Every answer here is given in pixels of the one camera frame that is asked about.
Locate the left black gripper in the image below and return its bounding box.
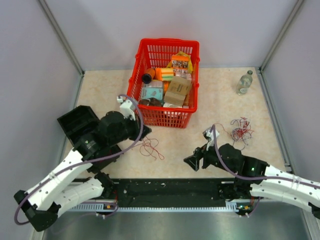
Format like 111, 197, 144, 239
109, 112, 151, 146

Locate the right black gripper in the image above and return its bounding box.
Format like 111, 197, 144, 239
183, 139, 237, 174

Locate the red blue wire bundle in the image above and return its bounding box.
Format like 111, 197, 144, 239
212, 116, 255, 152

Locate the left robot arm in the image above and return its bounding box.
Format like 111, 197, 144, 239
13, 105, 152, 232

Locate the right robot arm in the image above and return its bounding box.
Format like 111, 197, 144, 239
183, 143, 320, 219

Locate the brown wrapped package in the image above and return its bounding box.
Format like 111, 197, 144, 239
139, 97, 163, 107

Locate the teal tissue box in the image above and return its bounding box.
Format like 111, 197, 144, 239
140, 80, 164, 101

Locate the orange black bottle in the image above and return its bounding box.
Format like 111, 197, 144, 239
141, 68, 156, 84

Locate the brown cardboard box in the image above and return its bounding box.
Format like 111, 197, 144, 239
164, 76, 192, 106

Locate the striped sponge pack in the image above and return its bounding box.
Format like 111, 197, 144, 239
155, 67, 174, 82

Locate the pink white packet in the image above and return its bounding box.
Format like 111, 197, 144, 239
173, 68, 192, 81

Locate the black divided tray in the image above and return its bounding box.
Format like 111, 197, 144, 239
57, 105, 121, 174

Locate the orange snack box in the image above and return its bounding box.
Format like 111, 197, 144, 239
171, 55, 189, 69

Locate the yellow bag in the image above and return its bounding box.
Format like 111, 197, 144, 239
166, 51, 193, 74

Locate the clear glass bottle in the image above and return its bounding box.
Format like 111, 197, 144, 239
236, 70, 253, 96

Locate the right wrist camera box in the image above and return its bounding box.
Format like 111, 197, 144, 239
202, 126, 220, 151

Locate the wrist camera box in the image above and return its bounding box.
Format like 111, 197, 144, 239
202, 126, 220, 151
117, 96, 138, 121

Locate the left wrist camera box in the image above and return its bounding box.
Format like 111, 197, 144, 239
117, 96, 138, 121

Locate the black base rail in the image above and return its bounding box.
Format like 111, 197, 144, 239
99, 177, 253, 208

